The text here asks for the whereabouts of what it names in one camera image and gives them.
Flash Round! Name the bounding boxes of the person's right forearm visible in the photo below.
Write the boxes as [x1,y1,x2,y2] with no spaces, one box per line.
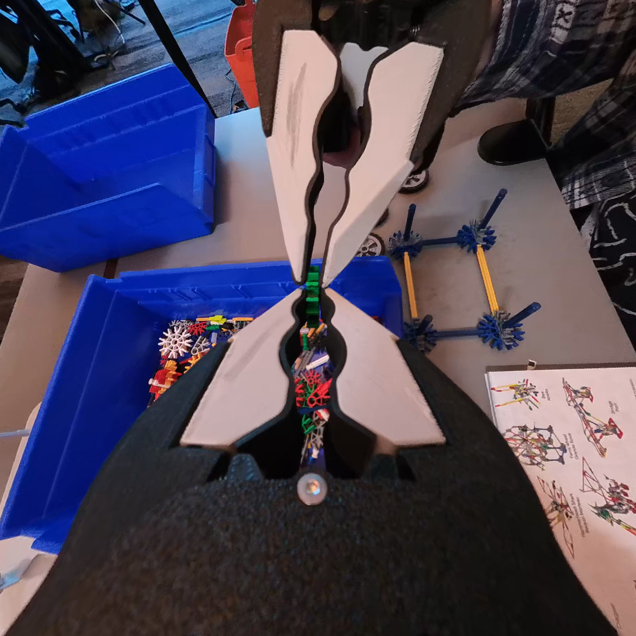
[459,0,636,110]

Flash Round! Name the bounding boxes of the black metal post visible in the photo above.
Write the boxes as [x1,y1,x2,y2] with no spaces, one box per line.
[134,0,216,112]

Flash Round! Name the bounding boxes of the orange bag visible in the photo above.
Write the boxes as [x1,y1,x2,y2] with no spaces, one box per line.
[224,0,261,82]

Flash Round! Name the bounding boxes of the blue yellow toy rod frame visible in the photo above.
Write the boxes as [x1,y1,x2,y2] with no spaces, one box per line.
[386,187,544,352]

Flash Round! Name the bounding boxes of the blue plastic bin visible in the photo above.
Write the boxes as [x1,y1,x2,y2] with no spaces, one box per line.
[0,62,217,273]

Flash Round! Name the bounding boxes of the pile of colourful toy pieces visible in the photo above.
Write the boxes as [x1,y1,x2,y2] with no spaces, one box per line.
[147,310,337,470]

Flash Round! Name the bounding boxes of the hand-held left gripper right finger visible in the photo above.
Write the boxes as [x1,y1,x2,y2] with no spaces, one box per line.
[323,289,447,448]

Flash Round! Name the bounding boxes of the toy instruction sheet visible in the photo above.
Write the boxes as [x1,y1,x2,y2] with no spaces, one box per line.
[484,364,636,607]

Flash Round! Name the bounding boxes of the blue bin with white label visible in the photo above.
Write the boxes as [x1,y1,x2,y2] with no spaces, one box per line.
[0,257,405,554]

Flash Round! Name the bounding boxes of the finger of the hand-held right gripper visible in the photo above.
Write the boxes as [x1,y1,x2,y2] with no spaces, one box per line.
[263,28,344,287]
[318,42,446,291]

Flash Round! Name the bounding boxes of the person's dark printed shirt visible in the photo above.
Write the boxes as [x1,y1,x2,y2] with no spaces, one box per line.
[582,189,636,348]

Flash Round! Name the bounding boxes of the green toy connector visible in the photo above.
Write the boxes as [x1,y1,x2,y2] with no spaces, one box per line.
[300,262,329,321]

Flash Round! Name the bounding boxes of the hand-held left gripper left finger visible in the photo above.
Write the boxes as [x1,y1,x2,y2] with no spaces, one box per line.
[181,289,305,450]

